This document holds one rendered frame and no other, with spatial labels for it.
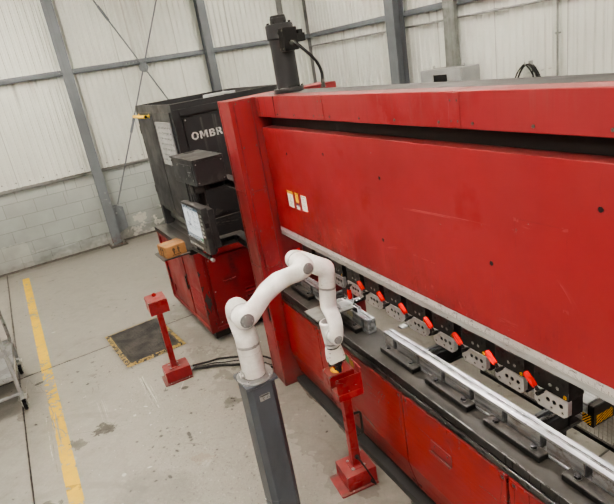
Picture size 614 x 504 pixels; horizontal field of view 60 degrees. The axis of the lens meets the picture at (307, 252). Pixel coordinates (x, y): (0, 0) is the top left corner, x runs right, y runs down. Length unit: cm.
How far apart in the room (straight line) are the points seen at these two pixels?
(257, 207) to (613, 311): 266
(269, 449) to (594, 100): 224
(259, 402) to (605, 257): 178
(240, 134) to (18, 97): 604
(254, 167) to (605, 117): 265
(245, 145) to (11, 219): 629
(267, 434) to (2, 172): 733
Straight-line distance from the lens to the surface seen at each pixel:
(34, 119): 948
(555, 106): 181
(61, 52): 936
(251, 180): 389
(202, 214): 393
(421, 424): 292
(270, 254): 405
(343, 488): 358
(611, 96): 170
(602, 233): 183
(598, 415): 261
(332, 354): 298
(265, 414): 291
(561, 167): 185
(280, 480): 319
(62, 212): 965
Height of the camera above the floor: 250
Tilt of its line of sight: 20 degrees down
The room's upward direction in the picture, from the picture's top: 10 degrees counter-clockwise
